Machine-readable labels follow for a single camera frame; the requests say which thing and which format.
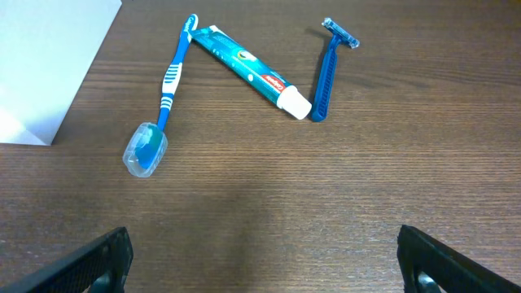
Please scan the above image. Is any blue disposable razor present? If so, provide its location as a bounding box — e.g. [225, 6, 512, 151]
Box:
[311, 17, 360, 122]

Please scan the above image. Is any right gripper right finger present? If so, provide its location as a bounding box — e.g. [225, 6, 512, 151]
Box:
[397, 225, 520, 293]

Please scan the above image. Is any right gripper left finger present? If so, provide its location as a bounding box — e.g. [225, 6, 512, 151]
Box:
[1, 227, 134, 293]

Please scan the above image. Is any white cardboard box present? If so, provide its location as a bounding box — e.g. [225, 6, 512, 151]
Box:
[1, 0, 122, 146]

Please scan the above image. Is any blue white toothbrush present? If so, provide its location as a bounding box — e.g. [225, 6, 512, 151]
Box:
[122, 14, 199, 177]

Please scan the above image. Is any teal toothpaste tube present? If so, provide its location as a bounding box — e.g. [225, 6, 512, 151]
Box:
[191, 25, 312, 120]

